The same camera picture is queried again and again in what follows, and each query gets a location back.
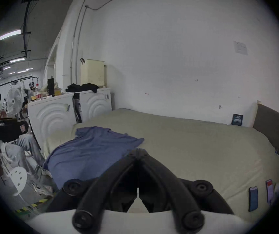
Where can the blue phone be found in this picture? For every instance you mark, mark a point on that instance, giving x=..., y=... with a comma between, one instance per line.
x=253, y=199

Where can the cream laundry basket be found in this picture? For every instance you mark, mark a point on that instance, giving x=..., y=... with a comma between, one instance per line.
x=92, y=72

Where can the blue shirt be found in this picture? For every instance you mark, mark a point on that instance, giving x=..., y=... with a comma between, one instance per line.
x=93, y=152

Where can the phone with red case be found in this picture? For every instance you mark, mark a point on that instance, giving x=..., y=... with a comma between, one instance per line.
x=269, y=190

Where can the white standing fan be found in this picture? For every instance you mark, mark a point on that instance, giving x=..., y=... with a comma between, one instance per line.
x=13, y=101

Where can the white round stool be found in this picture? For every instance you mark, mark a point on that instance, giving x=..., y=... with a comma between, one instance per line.
x=18, y=180

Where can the small dark blue box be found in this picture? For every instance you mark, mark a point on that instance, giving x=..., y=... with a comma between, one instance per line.
x=237, y=119

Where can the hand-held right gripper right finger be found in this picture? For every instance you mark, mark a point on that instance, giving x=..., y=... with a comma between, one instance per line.
x=164, y=177

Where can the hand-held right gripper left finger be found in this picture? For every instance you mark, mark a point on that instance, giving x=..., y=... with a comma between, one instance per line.
x=110, y=177

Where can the grey padded headboard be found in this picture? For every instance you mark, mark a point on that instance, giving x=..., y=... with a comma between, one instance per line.
x=276, y=130

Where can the white washing machine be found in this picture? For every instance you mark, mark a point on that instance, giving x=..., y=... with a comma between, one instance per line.
x=95, y=103
x=51, y=118

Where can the bed with beige sheet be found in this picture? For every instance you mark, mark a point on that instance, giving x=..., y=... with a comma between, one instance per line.
x=198, y=150

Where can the black garment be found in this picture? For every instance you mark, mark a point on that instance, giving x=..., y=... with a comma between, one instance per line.
x=82, y=87

